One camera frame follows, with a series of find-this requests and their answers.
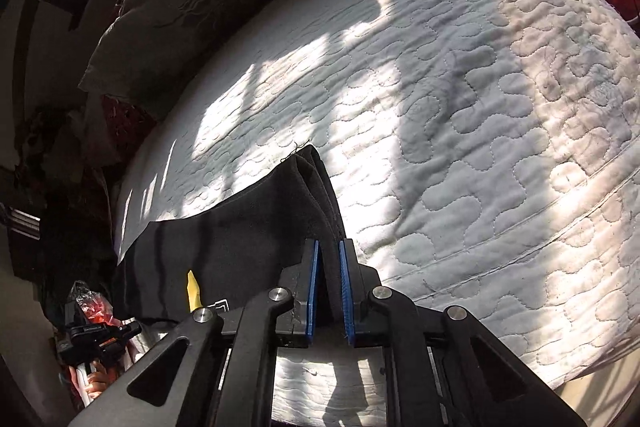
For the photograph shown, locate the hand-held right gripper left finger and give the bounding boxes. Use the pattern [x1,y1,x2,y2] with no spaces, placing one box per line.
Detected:
[70,238,323,427]

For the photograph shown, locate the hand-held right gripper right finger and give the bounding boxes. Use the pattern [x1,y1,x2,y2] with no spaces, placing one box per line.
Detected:
[339,238,587,427]

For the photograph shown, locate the black pants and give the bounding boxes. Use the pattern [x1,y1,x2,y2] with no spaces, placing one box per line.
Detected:
[111,144,346,333]

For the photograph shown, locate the person's left hand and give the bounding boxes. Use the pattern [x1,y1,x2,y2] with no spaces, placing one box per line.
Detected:
[86,359,122,400]

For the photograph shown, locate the clear red plastic bag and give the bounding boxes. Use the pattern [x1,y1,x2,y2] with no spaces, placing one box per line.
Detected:
[74,280,111,324]

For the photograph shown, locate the yellow tag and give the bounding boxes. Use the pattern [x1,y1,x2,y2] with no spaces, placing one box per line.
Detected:
[186,269,203,314]

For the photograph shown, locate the dark wooden rack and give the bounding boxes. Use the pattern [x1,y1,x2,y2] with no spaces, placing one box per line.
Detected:
[0,202,42,280]

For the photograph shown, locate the white quilted bed cover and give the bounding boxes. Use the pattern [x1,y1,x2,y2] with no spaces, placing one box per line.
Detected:
[112,0,640,427]

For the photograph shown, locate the red patterned bed sheet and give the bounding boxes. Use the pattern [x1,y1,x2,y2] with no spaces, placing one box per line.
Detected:
[100,94,158,148]

